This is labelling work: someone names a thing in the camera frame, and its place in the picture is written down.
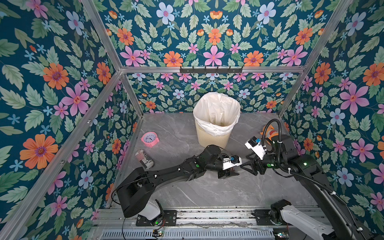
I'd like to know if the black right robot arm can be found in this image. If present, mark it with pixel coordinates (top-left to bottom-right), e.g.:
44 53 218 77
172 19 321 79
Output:
242 135 383 240

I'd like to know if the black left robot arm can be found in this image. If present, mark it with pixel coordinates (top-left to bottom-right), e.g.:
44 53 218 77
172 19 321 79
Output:
116 145 243 218

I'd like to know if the orange plush toy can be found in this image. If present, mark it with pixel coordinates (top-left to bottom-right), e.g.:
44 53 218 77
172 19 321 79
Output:
261 125 279 140

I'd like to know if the cream ribbed trash bin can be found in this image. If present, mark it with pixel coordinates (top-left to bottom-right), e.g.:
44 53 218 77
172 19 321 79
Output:
195 120 236 149

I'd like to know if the white plastic bin liner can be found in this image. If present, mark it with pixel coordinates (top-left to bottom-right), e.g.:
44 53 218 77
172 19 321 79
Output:
193 92 241 136

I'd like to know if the pink alarm clock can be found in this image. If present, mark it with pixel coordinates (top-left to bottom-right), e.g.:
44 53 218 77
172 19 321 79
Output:
141 132 160 148

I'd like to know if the striped flag pattern can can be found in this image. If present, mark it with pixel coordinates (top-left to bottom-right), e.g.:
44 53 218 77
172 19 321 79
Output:
135 149 155 170

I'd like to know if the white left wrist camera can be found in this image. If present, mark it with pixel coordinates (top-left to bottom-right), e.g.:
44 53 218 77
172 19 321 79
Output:
222 156 243 171

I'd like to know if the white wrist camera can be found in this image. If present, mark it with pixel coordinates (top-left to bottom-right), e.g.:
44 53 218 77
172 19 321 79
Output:
245 137 266 160
222 156 243 171

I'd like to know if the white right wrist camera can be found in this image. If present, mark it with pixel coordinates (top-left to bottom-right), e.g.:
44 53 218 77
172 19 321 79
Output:
245 137 266 160

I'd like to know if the black corrugated cable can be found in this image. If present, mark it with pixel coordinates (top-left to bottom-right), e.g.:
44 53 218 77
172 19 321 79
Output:
261 118 349 206

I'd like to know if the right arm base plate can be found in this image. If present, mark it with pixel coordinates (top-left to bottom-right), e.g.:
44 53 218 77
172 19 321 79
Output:
251 209 290 226

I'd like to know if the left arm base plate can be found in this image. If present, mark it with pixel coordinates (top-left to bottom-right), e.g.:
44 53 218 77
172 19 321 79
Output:
136 210 178 227

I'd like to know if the black hook rail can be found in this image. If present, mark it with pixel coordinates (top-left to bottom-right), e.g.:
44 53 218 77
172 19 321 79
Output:
179 66 243 75

